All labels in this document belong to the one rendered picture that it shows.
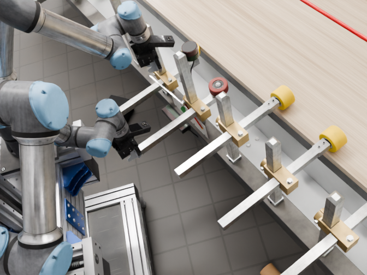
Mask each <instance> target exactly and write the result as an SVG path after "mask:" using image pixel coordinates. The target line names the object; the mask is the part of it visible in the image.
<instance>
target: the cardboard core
mask: <svg viewBox="0 0 367 275"><path fill-rule="evenodd" d="M260 274H261V275H281V273H280V272H279V271H278V270H277V268H276V267H275V266H274V265H273V264H272V263H270V264H268V265H266V266H265V267H264V268H263V269H262V270H261V272H260Z"/></svg>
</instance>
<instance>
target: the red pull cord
mask: <svg viewBox="0 0 367 275"><path fill-rule="evenodd" d="M300 1H301V2H303V3H305V4H306V5H308V6H309V7H311V8H312V9H314V10H316V11H317V12H319V13H321V14H322V15H324V16H325V17H327V18H329V19H330V20H332V21H334V22H335V23H337V24H338V25H340V26H341V27H343V28H345V29H346V30H348V31H350V32H351V33H353V34H354V35H356V36H358V37H359V38H361V39H363V40H364V41H365V42H367V37H366V36H365V35H363V34H361V33H360V32H358V31H356V30H355V29H353V28H352V27H350V26H348V25H347V24H345V23H343V22H342V21H340V20H339V19H337V18H335V17H334V16H332V15H330V14H329V13H327V12H326V11H324V10H322V9H321V8H319V7H318V6H316V5H314V4H312V3H311V2H309V1H308V0H300Z"/></svg>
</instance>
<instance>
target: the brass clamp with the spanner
mask: <svg viewBox="0 0 367 275"><path fill-rule="evenodd" d="M182 100H184V101H185V102H186V105H187V106H188V108H189V109H190V108H192V109H193V110H194V111H195V112H196V114H197V117H198V118H199V119H200V120H201V121H202V122H203V121H205V120H206V119H207V118H209V117H210V116H211V111H210V108H209V107H208V106H207V105H206V104H205V103H204V102H202V101H201V100H200V99H199V98H198V100H196V101H195V102H194V103H192V104H191V103H190V102H189V101H188V100H187V99H186V96H185V95H184V97H183V99H182ZM202 106H203V107H205V111H204V112H201V110H200V109H201V107H202Z"/></svg>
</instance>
